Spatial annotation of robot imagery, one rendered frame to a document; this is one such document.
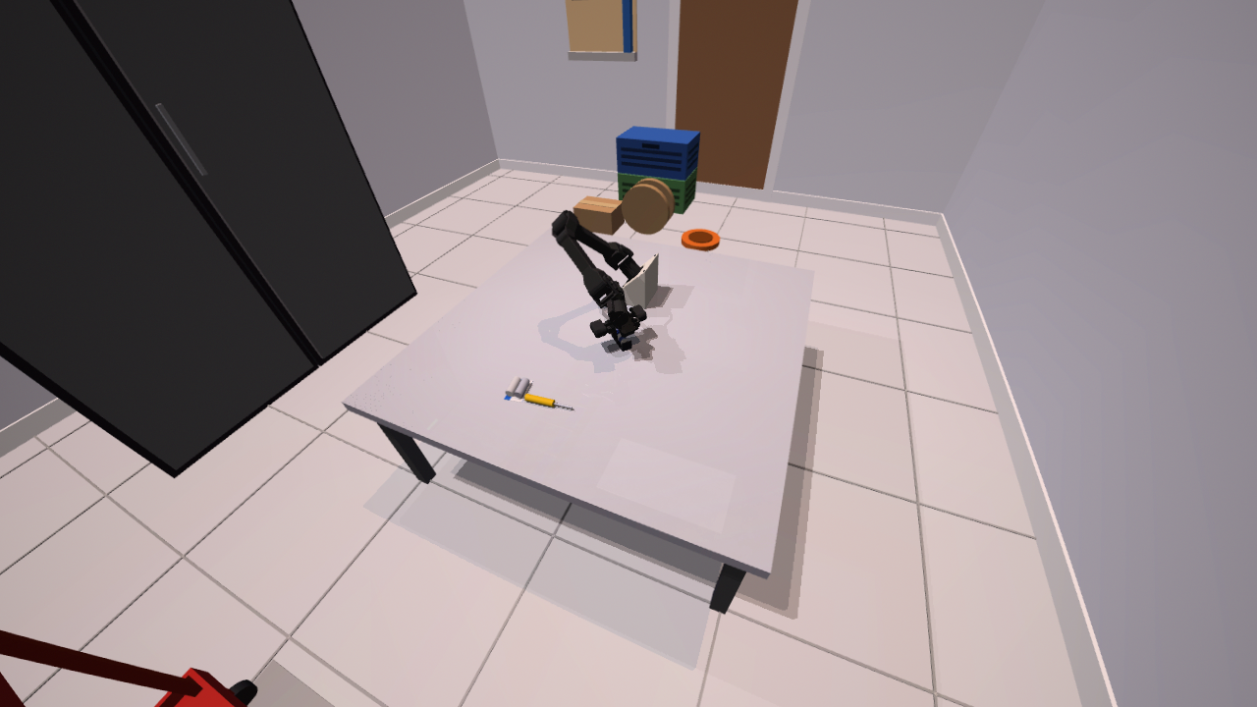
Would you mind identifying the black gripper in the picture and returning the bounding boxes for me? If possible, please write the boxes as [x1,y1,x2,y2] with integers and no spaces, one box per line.
[590,304,647,341]

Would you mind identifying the yellow-handled screwdriver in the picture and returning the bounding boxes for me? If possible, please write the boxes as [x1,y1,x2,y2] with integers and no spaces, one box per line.
[524,394,569,408]

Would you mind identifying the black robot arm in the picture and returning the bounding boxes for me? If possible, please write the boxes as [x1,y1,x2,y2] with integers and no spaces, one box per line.
[551,210,644,337]

